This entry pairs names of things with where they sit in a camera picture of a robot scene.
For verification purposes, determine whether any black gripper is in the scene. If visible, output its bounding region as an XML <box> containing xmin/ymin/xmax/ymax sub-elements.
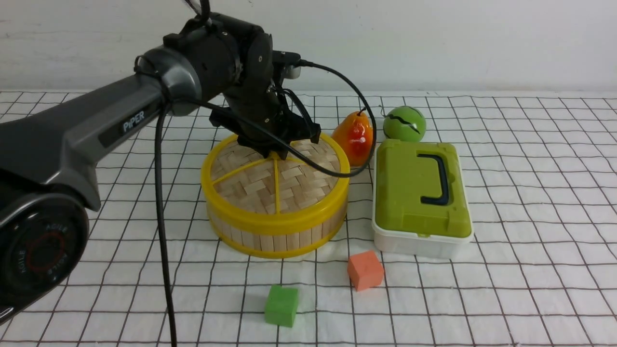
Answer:
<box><xmin>209</xmin><ymin>24</ymin><xmax>321</xmax><ymax>160</ymax></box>

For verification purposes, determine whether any yellow bamboo steamer lid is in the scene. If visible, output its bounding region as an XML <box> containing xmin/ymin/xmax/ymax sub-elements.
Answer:
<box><xmin>201</xmin><ymin>135</ymin><xmax>350</xmax><ymax>240</ymax></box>

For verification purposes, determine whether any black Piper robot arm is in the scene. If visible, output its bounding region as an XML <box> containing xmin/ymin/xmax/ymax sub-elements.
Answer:
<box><xmin>0</xmin><ymin>13</ymin><xmax>321</xmax><ymax>323</ymax></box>

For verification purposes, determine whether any bamboo steamer base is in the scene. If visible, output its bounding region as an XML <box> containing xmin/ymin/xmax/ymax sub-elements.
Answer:
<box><xmin>206</xmin><ymin>202</ymin><xmax>348</xmax><ymax>259</ymax></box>

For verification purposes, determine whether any green lid white box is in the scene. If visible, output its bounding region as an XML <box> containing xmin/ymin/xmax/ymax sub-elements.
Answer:
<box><xmin>372</xmin><ymin>139</ymin><xmax>474</xmax><ymax>259</ymax></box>

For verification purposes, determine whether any orange toy pear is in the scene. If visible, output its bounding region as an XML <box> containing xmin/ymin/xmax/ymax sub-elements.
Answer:
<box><xmin>332</xmin><ymin>108</ymin><xmax>374</xmax><ymax>167</ymax></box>

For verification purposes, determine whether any green toy watermelon ball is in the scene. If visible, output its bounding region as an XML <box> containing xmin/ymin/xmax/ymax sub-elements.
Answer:
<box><xmin>383</xmin><ymin>106</ymin><xmax>426</xmax><ymax>143</ymax></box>

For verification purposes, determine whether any orange foam cube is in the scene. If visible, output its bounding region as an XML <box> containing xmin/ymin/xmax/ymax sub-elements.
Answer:
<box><xmin>347</xmin><ymin>251</ymin><xmax>384</xmax><ymax>292</ymax></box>

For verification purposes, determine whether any green foam cube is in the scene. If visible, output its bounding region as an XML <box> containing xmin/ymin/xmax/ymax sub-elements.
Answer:
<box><xmin>264</xmin><ymin>285</ymin><xmax>299</xmax><ymax>328</ymax></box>

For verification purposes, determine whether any white checkered tablecloth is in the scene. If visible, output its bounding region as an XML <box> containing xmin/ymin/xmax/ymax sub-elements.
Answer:
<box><xmin>1</xmin><ymin>92</ymin><xmax>617</xmax><ymax>347</ymax></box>

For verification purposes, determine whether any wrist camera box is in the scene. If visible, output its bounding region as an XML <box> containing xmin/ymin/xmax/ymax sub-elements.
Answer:
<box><xmin>272</xmin><ymin>50</ymin><xmax>301</xmax><ymax>83</ymax></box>

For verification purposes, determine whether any black cable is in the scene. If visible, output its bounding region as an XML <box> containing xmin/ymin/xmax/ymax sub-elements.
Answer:
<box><xmin>134</xmin><ymin>57</ymin><xmax>378</xmax><ymax>347</ymax></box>

